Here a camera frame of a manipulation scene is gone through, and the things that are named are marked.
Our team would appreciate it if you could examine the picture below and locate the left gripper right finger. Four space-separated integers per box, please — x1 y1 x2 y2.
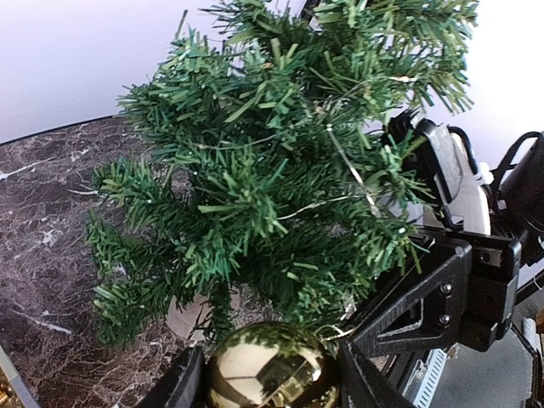
338 342 414 408

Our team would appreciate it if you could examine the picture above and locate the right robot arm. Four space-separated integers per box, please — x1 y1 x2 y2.
351 132 543 357

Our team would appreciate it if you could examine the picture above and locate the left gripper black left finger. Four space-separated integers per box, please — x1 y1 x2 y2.
136 346 206 408

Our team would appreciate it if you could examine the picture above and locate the white slotted cable duct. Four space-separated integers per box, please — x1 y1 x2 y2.
402 348 447 408

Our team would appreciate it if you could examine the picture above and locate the small green christmas tree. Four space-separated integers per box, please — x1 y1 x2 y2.
88 1 479 345

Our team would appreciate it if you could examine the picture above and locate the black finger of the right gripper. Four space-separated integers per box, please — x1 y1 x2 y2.
348 244 472 357

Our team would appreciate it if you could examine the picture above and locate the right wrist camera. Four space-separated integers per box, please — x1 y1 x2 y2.
382 110 494 235

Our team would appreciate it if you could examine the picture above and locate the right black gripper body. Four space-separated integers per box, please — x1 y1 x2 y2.
407 229 521 352

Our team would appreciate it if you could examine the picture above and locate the thin wire light string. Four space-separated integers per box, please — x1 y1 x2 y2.
275 122 383 222

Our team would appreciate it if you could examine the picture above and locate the round wooden tree base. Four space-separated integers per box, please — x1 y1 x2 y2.
163 292 239 341

